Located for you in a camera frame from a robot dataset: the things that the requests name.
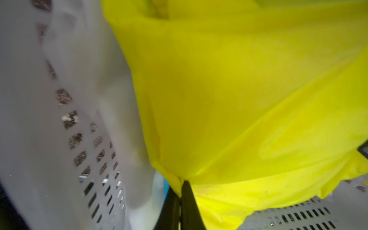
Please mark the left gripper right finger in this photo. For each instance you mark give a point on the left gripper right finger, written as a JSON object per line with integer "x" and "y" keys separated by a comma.
{"x": 190, "y": 215}

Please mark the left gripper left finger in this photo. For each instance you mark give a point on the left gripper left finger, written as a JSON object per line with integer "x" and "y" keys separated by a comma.
{"x": 170, "y": 214}

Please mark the white perforated plastic basket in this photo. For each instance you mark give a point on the white perforated plastic basket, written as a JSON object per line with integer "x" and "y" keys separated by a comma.
{"x": 73, "y": 154}

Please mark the blue raincoat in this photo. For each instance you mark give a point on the blue raincoat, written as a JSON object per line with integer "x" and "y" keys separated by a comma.
{"x": 166, "y": 188}

